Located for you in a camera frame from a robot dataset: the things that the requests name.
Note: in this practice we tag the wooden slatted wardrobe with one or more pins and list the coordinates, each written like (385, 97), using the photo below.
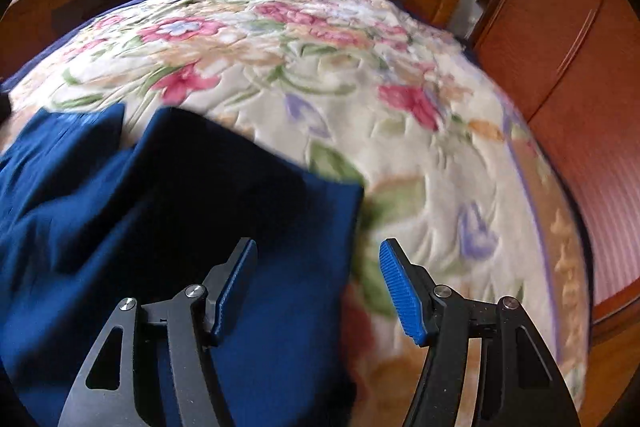
(585, 57)

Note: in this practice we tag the floral blanket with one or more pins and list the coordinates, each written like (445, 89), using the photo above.
(300, 82)

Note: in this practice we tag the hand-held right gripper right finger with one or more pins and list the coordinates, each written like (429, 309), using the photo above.
(400, 292)

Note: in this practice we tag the wooden desk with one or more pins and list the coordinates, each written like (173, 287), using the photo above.
(45, 2)

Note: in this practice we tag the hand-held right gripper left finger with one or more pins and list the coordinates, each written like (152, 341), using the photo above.
(234, 289)

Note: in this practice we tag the blue suit jacket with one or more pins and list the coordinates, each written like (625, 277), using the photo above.
(150, 207)

